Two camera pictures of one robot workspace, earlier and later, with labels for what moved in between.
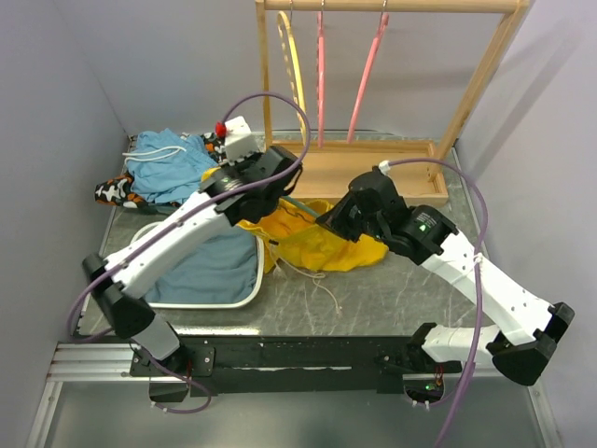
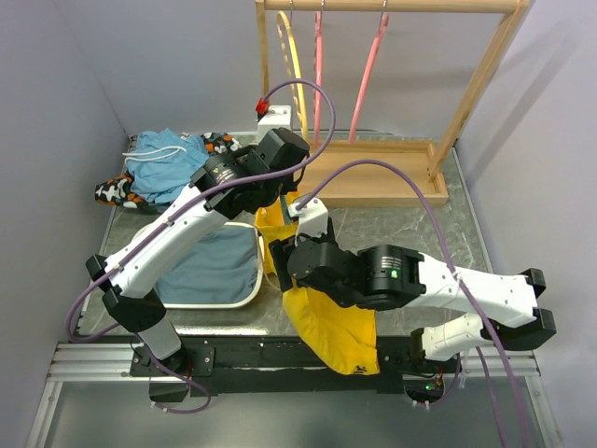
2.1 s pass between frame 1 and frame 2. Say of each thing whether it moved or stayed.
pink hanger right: stayed
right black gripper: moved
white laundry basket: stayed
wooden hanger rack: stayed
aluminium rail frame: stayed
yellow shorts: moved
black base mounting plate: stayed
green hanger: moved
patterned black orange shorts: stayed
